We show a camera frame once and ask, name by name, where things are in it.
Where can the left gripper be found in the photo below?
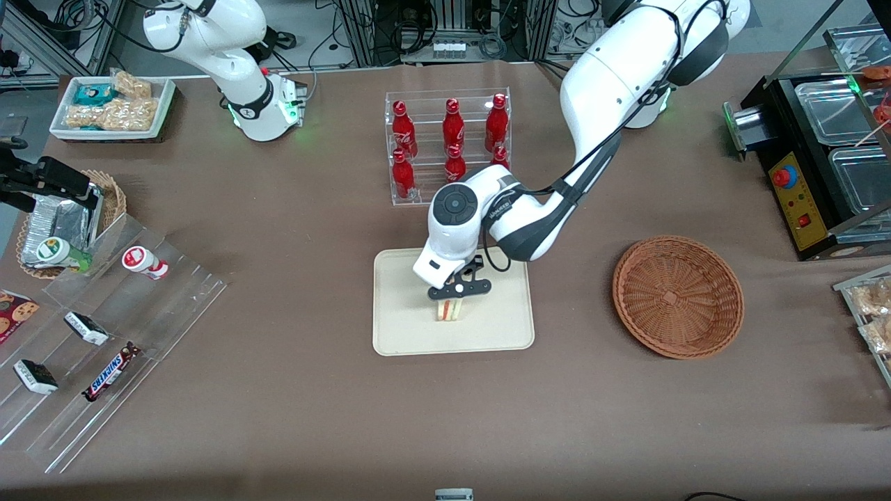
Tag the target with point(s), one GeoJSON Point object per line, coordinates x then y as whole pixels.
{"type": "Point", "coordinates": [478, 261]}

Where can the triangular sandwich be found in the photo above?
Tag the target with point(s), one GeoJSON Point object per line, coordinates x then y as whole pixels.
{"type": "Point", "coordinates": [450, 311]}

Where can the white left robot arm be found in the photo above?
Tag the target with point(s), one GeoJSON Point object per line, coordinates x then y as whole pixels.
{"type": "Point", "coordinates": [626, 69]}

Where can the deep brown wicker basket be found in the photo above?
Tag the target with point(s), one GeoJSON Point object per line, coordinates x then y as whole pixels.
{"type": "Point", "coordinates": [115, 198]}

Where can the cream rectangular tray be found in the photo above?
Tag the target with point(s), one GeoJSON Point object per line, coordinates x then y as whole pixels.
{"type": "Point", "coordinates": [501, 327]}

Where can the shallow round brown wicker basket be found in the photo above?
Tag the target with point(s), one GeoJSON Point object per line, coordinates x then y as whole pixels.
{"type": "Point", "coordinates": [679, 299]}

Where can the grey snack tray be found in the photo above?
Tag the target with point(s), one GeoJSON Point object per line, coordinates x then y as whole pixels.
{"type": "Point", "coordinates": [844, 292]}

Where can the metal tray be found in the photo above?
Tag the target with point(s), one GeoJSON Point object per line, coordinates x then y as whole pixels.
{"type": "Point", "coordinates": [856, 45]}

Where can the aluminium foil container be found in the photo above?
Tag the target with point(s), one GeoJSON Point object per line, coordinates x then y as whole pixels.
{"type": "Point", "coordinates": [59, 223]}

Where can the rice cracker packet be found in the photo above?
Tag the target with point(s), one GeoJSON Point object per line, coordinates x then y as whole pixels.
{"type": "Point", "coordinates": [132, 85]}
{"type": "Point", "coordinates": [83, 117]}
{"type": "Point", "coordinates": [132, 115]}

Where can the green capped yoghurt bottle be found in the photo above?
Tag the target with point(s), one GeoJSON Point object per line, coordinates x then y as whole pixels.
{"type": "Point", "coordinates": [56, 250]}

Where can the teal snack packet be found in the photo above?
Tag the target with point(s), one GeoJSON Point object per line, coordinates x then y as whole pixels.
{"type": "Point", "coordinates": [94, 94]}

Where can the clear acrylic bottle rack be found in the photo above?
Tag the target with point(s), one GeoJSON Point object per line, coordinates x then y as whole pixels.
{"type": "Point", "coordinates": [424, 195]}

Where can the red capped yoghurt bottle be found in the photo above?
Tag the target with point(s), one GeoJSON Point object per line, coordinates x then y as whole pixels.
{"type": "Point", "coordinates": [143, 261]}

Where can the red cola bottle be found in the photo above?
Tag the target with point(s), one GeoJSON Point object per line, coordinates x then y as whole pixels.
{"type": "Point", "coordinates": [455, 167]}
{"type": "Point", "coordinates": [496, 124]}
{"type": "Point", "coordinates": [402, 177]}
{"type": "Point", "coordinates": [453, 125]}
{"type": "Point", "coordinates": [500, 158]}
{"type": "Point", "coordinates": [402, 132]}

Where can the white rectangular snack bin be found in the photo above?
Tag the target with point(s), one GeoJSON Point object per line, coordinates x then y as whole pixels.
{"type": "Point", "coordinates": [164, 104]}

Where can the chocolate chip cookie packet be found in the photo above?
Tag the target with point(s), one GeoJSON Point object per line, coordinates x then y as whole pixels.
{"type": "Point", "coordinates": [14, 313]}

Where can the black white snack bar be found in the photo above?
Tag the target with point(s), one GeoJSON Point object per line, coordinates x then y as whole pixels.
{"type": "Point", "coordinates": [87, 328]}
{"type": "Point", "coordinates": [36, 376]}

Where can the clear acrylic stepped shelf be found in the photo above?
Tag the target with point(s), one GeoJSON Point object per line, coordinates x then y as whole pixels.
{"type": "Point", "coordinates": [181, 299]}

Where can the Snickers chocolate bar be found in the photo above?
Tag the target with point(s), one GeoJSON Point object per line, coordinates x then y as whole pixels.
{"type": "Point", "coordinates": [111, 372]}

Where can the white label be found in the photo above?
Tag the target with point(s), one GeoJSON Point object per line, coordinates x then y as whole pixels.
{"type": "Point", "coordinates": [454, 495]}

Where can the white power strip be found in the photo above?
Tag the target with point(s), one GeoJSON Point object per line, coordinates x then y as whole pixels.
{"type": "Point", "coordinates": [449, 50]}

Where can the aluminium equipment rack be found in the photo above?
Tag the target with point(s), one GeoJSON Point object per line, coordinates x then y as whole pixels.
{"type": "Point", "coordinates": [360, 31]}

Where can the silver cylinder with green light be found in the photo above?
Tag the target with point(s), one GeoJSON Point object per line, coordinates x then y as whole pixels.
{"type": "Point", "coordinates": [745, 129]}

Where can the black food warmer machine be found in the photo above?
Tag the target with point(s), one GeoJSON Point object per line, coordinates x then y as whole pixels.
{"type": "Point", "coordinates": [800, 202]}

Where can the steel food pan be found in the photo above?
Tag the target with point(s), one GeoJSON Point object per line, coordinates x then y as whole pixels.
{"type": "Point", "coordinates": [866, 181]}
{"type": "Point", "coordinates": [832, 111]}

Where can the clear pastry packet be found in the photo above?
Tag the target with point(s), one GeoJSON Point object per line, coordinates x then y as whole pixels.
{"type": "Point", "coordinates": [873, 299]}
{"type": "Point", "coordinates": [878, 335]}

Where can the orange food piece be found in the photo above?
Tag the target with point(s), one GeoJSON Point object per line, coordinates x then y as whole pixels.
{"type": "Point", "coordinates": [878, 72]}

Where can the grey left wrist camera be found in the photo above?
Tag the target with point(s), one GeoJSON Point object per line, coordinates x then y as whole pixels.
{"type": "Point", "coordinates": [431, 271]}

